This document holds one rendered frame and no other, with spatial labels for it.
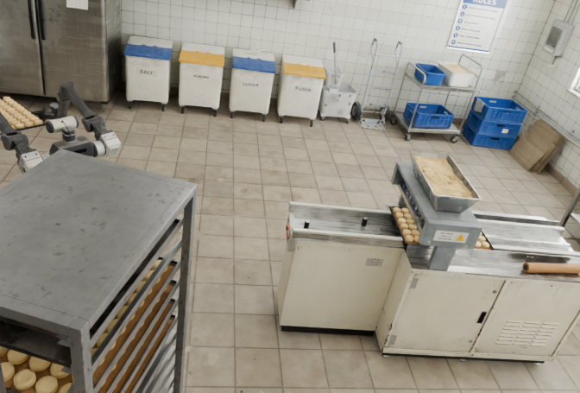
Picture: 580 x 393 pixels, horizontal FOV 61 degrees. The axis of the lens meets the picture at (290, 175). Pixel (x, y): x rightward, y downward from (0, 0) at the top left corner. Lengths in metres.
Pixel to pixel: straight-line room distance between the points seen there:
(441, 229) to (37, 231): 2.17
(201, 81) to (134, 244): 5.03
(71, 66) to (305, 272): 3.99
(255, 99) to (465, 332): 3.96
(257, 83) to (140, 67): 1.43
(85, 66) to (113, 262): 4.97
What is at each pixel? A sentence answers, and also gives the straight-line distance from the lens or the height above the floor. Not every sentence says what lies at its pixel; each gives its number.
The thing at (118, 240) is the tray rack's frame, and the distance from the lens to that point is 1.36.
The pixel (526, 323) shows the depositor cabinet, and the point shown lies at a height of 0.44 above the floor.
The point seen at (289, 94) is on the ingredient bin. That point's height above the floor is 0.43.
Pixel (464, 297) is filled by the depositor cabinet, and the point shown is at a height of 0.63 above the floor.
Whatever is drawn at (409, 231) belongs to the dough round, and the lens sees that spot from 3.25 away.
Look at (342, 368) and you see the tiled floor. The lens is 3.53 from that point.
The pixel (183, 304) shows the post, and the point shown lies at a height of 1.31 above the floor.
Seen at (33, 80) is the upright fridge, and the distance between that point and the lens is 6.41.
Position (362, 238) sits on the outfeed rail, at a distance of 3.12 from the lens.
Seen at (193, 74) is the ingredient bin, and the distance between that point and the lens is 6.25.
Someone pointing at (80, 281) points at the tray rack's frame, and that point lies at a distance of 1.26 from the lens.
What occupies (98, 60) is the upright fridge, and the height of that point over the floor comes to 0.69.
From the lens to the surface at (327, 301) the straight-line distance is 3.42.
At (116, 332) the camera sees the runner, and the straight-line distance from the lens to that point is 1.42.
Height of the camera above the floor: 2.67
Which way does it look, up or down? 30 degrees down
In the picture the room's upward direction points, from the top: 10 degrees clockwise
